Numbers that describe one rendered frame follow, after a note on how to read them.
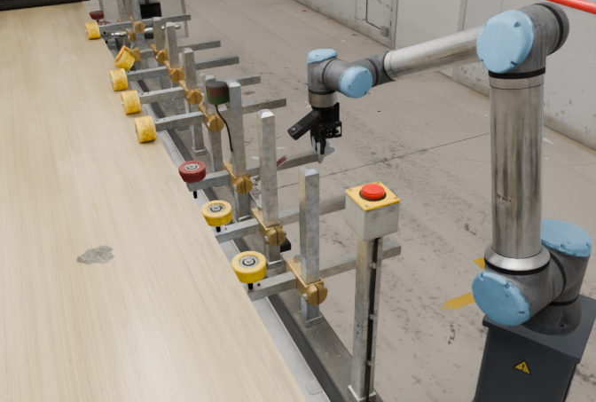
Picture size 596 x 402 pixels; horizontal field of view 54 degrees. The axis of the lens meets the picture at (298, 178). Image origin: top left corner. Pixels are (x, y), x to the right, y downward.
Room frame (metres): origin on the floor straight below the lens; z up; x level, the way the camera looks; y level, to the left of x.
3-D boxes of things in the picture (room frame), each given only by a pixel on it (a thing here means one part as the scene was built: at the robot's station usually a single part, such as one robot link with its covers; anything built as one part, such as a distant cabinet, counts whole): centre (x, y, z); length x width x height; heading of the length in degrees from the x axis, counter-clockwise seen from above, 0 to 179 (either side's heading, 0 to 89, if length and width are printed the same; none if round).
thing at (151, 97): (2.06, 0.37, 0.95); 0.50 x 0.04 x 0.04; 114
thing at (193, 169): (1.54, 0.32, 0.85); 0.08 x 0.08 x 0.11
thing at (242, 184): (1.58, 0.19, 0.85); 0.14 x 0.06 x 0.05; 24
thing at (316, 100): (1.72, -0.08, 1.05); 0.10 x 0.09 x 0.05; 23
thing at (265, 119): (1.33, 0.08, 0.94); 0.04 x 0.04 x 0.48; 24
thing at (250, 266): (1.08, 0.12, 0.85); 0.08 x 0.08 x 0.11
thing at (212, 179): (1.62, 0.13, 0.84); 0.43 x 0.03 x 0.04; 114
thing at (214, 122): (1.81, 0.29, 0.95); 0.14 x 0.06 x 0.05; 24
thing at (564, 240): (1.22, -0.67, 0.79); 0.17 x 0.15 x 0.18; 127
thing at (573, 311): (1.22, -0.68, 0.65); 0.19 x 0.19 x 0.10
